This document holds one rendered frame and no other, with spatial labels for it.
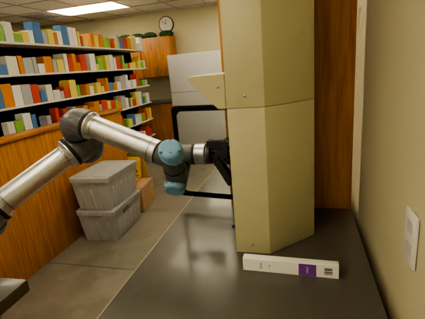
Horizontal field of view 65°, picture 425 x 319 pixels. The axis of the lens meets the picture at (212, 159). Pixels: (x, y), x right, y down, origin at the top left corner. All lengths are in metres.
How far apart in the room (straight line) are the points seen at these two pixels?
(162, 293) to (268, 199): 0.41
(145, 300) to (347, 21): 1.11
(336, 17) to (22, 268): 2.81
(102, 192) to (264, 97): 2.45
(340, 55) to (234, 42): 0.49
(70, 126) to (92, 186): 2.08
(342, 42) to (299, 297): 0.87
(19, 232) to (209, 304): 2.34
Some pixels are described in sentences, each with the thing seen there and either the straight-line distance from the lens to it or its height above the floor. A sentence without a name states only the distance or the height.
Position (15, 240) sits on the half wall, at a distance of 3.08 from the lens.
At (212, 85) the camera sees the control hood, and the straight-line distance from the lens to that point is 0.99.
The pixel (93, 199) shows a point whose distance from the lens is 3.31.
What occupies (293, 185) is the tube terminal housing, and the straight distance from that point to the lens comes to 1.10.
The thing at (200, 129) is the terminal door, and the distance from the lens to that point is 1.38.
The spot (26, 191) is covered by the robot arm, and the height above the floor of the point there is 1.18.
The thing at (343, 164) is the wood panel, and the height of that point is 1.13.
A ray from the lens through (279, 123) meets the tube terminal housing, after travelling 1.01.
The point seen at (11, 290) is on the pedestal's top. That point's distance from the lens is 1.23.
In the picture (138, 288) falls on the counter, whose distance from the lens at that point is 1.05.
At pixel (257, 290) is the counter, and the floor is 0.94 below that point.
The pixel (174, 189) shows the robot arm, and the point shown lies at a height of 1.15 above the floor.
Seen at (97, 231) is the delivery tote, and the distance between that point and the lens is 3.45.
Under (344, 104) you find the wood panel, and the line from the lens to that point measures 1.35.
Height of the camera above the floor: 1.53
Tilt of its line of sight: 15 degrees down
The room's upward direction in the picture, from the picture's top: 5 degrees counter-clockwise
